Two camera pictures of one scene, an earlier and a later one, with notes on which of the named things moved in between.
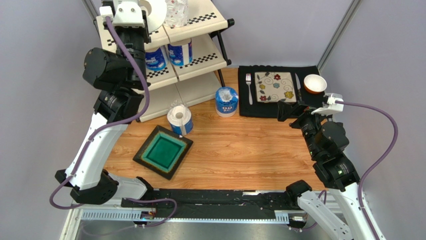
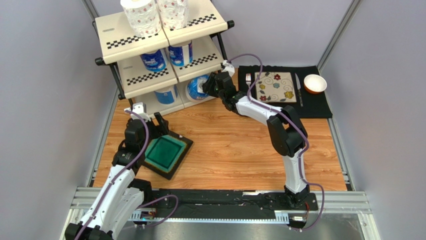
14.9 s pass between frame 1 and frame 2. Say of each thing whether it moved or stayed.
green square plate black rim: stayed
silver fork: stayed
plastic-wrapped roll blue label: moved
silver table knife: stayed
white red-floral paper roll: moved
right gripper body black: moved
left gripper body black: moved
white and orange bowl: stayed
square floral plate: stayed
